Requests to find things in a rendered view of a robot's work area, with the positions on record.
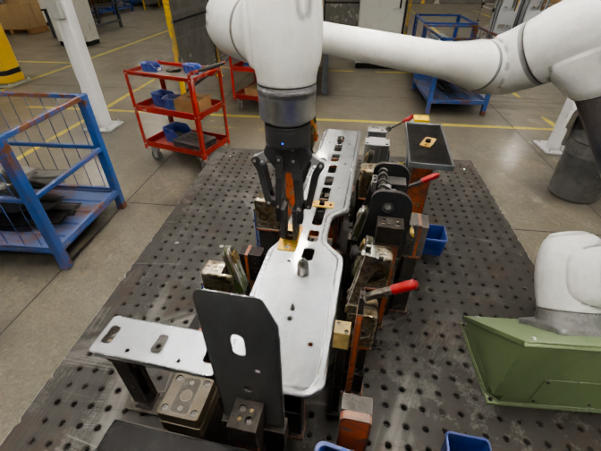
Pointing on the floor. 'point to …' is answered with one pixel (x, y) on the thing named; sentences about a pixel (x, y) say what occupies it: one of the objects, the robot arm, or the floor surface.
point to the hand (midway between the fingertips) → (290, 221)
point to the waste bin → (576, 167)
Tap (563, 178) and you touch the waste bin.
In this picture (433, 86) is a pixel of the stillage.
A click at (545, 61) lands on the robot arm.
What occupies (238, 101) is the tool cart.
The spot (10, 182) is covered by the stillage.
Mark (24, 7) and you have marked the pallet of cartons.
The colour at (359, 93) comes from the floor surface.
